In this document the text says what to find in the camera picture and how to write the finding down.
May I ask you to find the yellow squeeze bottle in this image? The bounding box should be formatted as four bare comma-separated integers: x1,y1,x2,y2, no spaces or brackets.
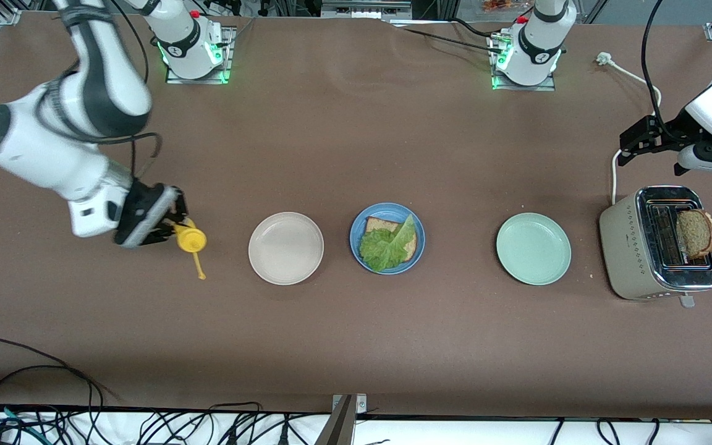
172,216,208,281

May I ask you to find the brown bread slice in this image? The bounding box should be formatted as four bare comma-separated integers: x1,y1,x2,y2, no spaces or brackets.
676,209,712,259
363,216,419,261

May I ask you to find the green lettuce leaf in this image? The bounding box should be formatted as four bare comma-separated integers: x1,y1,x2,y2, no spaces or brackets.
358,213,417,273

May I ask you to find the beige round plate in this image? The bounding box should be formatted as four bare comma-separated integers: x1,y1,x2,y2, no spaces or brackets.
248,212,325,286

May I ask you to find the green round plate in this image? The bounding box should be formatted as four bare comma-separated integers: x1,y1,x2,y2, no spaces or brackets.
496,213,572,286

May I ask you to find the blue round plate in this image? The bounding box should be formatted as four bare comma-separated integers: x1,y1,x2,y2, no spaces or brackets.
349,203,426,276

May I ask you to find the beige chrome toaster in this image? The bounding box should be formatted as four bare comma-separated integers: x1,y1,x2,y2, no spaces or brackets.
599,185,712,308

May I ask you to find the grey metal box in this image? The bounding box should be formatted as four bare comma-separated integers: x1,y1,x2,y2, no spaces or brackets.
320,0,413,20

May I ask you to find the white toaster power cable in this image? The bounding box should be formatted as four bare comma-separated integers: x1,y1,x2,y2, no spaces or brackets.
596,52,663,206

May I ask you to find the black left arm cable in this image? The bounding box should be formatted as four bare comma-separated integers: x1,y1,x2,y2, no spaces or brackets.
640,0,672,142

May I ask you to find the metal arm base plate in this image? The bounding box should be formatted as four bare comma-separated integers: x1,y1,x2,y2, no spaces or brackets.
489,32,557,92
166,26,237,85

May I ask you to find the long black looped cable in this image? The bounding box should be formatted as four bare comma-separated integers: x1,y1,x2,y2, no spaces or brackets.
0,337,109,445

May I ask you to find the black cable on table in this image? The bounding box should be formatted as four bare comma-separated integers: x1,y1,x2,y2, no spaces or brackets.
392,17,508,55

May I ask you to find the dark metal post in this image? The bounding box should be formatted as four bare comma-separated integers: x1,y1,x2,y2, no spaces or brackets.
314,396,357,445

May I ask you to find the silver table edge bracket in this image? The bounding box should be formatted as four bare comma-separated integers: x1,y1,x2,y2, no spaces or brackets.
332,394,368,413

